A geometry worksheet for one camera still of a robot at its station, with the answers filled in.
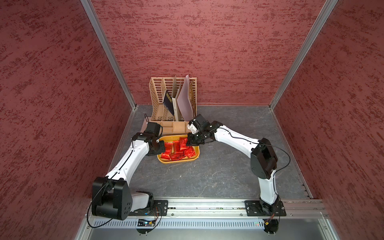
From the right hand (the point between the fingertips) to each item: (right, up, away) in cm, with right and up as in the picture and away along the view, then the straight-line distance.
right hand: (187, 146), depth 85 cm
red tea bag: (-3, +2, 0) cm, 3 cm away
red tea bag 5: (-9, -6, 0) cm, 11 cm away
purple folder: (-2, +24, +9) cm, 26 cm away
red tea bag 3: (-7, -1, +3) cm, 8 cm away
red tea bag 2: (+1, -4, +3) cm, 5 cm away
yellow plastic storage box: (-11, +3, +9) cm, 15 cm away
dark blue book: (-14, +28, +15) cm, 35 cm away
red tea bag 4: (-12, -1, +3) cm, 12 cm away
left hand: (-16, -4, -2) cm, 17 cm away
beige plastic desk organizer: (-24, +21, +31) cm, 45 cm away
